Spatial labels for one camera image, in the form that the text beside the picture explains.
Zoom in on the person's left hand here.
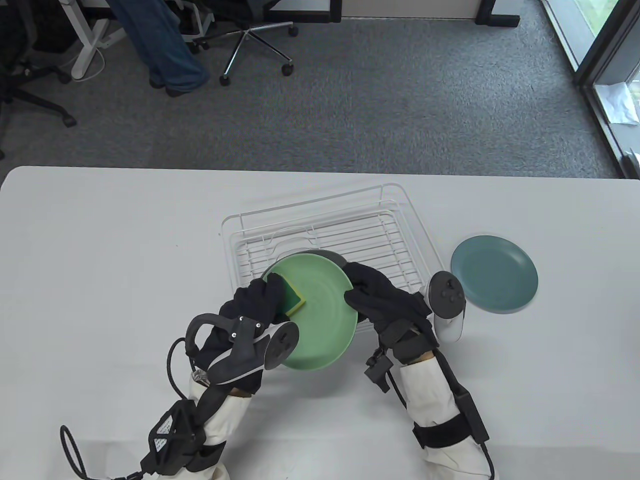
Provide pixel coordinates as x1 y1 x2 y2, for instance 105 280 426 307
192 275 290 366

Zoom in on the person's right hand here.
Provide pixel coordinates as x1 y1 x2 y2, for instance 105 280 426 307
343 261 435 359

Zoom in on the yellow green sponge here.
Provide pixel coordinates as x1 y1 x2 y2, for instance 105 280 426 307
282 277 308 318

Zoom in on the light green plate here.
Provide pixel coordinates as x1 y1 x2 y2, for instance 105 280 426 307
262 253 359 372

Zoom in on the grey plate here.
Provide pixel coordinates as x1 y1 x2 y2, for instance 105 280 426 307
270 249 348 273

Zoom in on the teal plate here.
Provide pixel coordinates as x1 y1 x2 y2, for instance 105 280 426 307
450 235 539 315

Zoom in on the person's left forearm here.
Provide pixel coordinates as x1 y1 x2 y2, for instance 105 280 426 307
140 387 253 480

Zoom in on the black left forearm sensor box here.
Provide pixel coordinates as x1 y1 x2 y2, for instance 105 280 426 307
140 400 206 473

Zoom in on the person's right forearm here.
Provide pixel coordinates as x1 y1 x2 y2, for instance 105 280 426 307
397 350 498 480

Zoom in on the black right forearm power box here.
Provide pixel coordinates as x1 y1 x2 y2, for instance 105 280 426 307
440 360 490 443

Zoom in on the black white left controller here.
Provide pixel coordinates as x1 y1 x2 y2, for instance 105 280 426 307
186 313 301 386

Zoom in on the black chrome-base office chair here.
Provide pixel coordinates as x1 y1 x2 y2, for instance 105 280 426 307
190 0 299 87

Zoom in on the beige cabinet panel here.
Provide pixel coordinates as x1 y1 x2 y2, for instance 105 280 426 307
341 0 483 21

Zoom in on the black desk foot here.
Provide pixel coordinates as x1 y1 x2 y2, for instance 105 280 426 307
475 0 521 27

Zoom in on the white paper sheet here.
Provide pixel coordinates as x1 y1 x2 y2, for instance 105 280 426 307
595 81 640 126

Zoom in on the white wire dish rack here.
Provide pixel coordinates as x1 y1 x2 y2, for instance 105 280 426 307
221 183 456 342

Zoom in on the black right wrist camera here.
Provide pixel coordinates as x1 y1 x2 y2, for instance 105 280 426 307
365 350 398 393

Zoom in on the black left camera cable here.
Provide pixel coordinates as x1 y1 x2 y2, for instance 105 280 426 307
166 337 198 401

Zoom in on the black right forearm cable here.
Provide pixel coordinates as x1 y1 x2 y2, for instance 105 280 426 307
480 440 498 480

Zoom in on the black braided lanyard cable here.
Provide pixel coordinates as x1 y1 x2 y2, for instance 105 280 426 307
60 425 151 480

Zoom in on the black window frame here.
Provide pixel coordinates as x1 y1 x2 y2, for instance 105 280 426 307
540 0 640 178

